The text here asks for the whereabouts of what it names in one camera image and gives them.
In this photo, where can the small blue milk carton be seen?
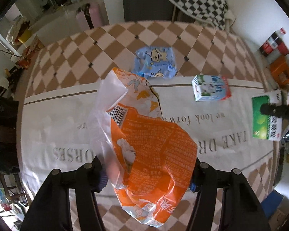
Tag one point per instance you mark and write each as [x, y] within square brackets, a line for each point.
[210, 87]

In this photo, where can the brown checkered printed tablecloth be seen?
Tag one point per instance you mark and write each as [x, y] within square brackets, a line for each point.
[62, 125]

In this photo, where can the red cup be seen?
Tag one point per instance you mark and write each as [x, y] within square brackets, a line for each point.
[281, 50]

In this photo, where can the dark folding bed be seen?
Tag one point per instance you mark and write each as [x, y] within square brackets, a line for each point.
[147, 4]

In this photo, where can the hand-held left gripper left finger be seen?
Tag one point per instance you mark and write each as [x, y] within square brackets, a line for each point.
[103, 181]

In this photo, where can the cream pillow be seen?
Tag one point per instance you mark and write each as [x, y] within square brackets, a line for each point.
[16, 27]

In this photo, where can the yellow bin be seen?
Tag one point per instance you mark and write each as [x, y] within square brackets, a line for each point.
[24, 36]

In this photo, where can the orange cardboard box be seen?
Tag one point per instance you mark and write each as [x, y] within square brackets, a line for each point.
[280, 71]

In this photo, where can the cola bottle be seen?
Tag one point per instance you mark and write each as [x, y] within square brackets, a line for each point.
[272, 41]

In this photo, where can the orange carton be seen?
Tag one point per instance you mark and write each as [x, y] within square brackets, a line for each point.
[32, 49]

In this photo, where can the light blue snack wrapper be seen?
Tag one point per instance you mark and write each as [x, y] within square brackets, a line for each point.
[156, 60]

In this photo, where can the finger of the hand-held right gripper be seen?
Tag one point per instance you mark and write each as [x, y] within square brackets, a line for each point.
[279, 112]

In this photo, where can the black jacket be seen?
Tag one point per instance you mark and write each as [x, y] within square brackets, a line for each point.
[2, 130]

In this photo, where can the orange snack bag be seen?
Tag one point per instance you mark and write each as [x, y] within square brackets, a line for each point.
[159, 149]

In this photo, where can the black and white checkered blanket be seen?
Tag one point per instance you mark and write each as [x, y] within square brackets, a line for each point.
[197, 2]

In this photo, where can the green and white medicine box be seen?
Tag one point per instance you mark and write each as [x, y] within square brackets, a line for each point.
[261, 125]

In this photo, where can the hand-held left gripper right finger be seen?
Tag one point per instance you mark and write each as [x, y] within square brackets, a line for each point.
[192, 187]

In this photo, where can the pink suitcase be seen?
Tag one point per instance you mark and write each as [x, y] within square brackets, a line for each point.
[90, 16]

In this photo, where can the glass side table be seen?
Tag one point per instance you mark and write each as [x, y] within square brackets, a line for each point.
[261, 72]

